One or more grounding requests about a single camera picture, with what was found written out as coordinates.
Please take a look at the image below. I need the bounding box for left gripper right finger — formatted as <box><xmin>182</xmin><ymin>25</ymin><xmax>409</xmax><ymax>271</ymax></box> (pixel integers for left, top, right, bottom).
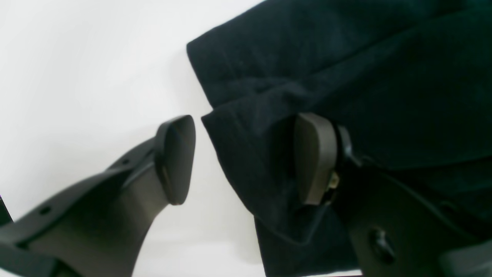
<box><xmin>294</xmin><ymin>113</ymin><xmax>491</xmax><ymax>277</ymax></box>

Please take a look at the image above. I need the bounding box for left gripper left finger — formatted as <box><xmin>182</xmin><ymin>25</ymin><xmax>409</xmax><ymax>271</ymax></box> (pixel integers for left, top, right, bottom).
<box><xmin>0</xmin><ymin>115</ymin><xmax>196</xmax><ymax>277</ymax></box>

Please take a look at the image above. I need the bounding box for black T-shirt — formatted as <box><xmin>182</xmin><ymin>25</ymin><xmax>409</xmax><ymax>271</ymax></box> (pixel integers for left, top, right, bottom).
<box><xmin>186</xmin><ymin>0</ymin><xmax>491</xmax><ymax>277</ymax></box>

